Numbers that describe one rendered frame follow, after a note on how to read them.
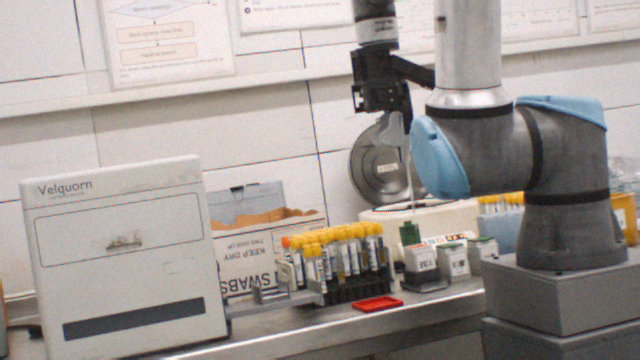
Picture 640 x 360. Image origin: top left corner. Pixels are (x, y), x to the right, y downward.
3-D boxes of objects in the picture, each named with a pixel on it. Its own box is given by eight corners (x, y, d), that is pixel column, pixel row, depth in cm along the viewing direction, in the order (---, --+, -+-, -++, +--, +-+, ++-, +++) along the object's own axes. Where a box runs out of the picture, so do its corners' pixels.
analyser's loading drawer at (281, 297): (204, 330, 134) (199, 298, 134) (197, 323, 140) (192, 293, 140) (324, 305, 140) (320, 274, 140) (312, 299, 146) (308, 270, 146)
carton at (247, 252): (219, 307, 163) (207, 230, 162) (193, 289, 191) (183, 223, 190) (338, 283, 170) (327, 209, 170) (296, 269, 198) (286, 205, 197)
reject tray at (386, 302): (366, 313, 138) (365, 309, 138) (351, 307, 144) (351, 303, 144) (404, 305, 140) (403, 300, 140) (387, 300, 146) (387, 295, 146)
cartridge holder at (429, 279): (421, 293, 147) (418, 273, 147) (400, 287, 156) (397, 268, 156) (448, 287, 149) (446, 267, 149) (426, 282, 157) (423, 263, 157)
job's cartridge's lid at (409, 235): (398, 222, 154) (397, 222, 154) (403, 247, 153) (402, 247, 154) (417, 218, 155) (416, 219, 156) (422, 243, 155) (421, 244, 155)
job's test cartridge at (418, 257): (418, 283, 150) (413, 249, 149) (407, 280, 154) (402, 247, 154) (438, 279, 151) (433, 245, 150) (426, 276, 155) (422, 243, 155)
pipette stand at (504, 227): (493, 269, 160) (486, 217, 160) (479, 264, 167) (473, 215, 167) (541, 260, 162) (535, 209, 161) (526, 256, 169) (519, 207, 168)
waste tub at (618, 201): (588, 256, 159) (582, 204, 158) (543, 251, 171) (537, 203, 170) (641, 243, 164) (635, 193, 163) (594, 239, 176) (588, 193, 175)
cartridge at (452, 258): (451, 283, 152) (446, 247, 152) (439, 280, 157) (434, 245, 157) (470, 279, 154) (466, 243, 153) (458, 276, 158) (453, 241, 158)
